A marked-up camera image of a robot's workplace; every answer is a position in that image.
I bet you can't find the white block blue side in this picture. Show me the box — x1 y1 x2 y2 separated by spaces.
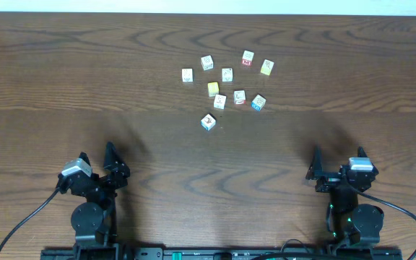
251 94 267 111

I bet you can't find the apple block blue side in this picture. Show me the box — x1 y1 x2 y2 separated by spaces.
201 113 217 131

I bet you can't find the white block red side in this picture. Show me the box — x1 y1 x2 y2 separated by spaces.
233 90 246 105

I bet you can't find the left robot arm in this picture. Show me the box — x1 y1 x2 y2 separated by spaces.
56 142 131 259

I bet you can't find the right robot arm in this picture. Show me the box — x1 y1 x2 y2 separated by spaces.
305 147 384 251

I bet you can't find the yellow sided block far right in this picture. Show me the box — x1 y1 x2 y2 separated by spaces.
260 59 274 76

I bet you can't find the leftmost white letter block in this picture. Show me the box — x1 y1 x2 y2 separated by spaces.
181 68 194 82

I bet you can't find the white block below yellow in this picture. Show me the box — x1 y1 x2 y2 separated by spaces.
213 94 227 110

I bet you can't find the white block centre top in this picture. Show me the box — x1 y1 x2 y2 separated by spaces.
222 68 233 82

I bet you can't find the red M letter block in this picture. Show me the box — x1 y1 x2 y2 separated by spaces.
241 50 254 66

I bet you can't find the white block upper left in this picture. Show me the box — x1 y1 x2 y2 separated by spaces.
201 55 214 71

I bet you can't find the right black cable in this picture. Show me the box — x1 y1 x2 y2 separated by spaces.
352 186 416 260

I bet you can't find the black cable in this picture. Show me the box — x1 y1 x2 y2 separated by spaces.
0 186 61 260
352 186 416 260

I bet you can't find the left black cable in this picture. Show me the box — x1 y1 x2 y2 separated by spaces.
0 186 61 260

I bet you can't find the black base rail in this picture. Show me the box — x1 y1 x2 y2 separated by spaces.
40 246 403 260

